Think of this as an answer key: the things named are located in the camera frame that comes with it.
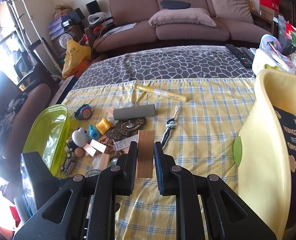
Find toy sword keychain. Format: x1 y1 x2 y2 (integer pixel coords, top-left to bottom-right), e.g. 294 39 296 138
162 106 181 147

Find red cardboard box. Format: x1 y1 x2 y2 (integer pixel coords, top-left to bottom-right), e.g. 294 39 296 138
258 0 280 12

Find brown paper bag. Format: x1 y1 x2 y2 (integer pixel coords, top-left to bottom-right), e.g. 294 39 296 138
54 4 73 18

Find white table device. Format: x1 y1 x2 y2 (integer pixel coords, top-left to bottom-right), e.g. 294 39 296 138
88 12 108 25

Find checkered toy car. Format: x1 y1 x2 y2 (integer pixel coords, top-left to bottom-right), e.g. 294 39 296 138
60 153 76 174

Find white pencil lead box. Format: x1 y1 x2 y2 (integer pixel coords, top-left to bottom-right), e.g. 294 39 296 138
113 135 139 153

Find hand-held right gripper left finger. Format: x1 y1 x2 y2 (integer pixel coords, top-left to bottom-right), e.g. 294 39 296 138
13 141 139 240

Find brown sofa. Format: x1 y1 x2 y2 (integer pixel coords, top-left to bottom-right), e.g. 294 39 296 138
93 0 273 53

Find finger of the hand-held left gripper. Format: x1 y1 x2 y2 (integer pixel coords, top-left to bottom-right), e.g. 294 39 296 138
20 152 73 218

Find brown patterned ornate frame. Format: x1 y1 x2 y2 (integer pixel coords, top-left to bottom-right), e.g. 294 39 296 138
106 119 146 140

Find grey foam roll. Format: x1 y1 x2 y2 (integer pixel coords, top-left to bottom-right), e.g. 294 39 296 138
113 104 155 121

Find lime green plastic tray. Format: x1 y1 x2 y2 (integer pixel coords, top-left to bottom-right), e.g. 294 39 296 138
22 104 71 177

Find grey remote control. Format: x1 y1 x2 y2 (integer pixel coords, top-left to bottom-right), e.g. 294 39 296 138
239 46 256 60

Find dark wooden chair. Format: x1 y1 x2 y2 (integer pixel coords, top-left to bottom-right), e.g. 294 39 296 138
13 37 61 90

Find grey pebble pattern cloth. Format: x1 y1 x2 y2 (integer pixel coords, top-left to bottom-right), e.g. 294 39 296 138
73 45 256 90

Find yellow thread spool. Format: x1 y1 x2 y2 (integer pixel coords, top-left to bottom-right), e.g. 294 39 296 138
98 117 113 135

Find dark oval cushion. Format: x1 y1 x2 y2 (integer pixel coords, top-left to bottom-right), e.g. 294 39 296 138
160 0 191 10

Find purple plastic container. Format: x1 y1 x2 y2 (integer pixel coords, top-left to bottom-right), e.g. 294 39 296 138
260 34 279 52

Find round tin white label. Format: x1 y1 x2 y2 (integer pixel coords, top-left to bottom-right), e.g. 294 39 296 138
58 32 75 48

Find black remote control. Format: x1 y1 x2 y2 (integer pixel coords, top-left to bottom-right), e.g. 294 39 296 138
225 44 253 68

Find beige square pillow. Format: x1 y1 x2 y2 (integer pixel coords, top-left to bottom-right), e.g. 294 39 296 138
207 0 255 24

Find pale yellow plastic tub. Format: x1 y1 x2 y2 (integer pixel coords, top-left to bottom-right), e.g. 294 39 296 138
233 64 296 240

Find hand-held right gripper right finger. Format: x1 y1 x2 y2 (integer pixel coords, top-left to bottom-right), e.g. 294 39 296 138
154 141 278 240

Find black speaker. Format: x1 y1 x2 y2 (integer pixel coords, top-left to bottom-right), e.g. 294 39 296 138
69 8 85 20
86 0 99 14

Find large wooden block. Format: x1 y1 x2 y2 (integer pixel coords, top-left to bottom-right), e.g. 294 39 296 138
136 130 155 179

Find black printed pouch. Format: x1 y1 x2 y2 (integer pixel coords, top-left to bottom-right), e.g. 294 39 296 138
273 105 296 233

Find yellow checked cloth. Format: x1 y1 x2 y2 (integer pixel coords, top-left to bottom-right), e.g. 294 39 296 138
55 77 257 240

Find blue tape roll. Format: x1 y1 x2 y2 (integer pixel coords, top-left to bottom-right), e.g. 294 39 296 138
88 124 101 138

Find brown armchair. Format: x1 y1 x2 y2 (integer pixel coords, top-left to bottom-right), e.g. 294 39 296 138
3 84 51 160

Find yellow pen tube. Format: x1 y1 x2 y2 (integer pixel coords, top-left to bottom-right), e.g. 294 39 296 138
134 81 188 103

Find white plastic container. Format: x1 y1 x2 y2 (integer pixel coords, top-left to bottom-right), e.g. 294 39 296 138
252 48 293 72

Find beige lying pillow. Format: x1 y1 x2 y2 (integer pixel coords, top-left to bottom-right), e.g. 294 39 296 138
148 8 217 27

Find blue and red toy watch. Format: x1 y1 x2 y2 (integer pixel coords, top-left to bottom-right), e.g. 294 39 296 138
74 104 92 121

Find papers on sofa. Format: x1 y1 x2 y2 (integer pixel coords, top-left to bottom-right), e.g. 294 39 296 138
104 23 137 36

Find yellow plastic bag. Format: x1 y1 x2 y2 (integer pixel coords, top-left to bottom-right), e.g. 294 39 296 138
62 39 92 78

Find brown cardboard box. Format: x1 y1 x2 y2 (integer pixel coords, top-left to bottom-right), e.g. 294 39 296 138
259 4 280 22

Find penguin figurine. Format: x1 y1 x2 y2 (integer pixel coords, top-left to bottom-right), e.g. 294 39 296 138
67 128 89 153

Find stack of blue boxes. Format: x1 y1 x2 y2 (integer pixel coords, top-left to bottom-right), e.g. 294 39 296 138
48 15 72 40

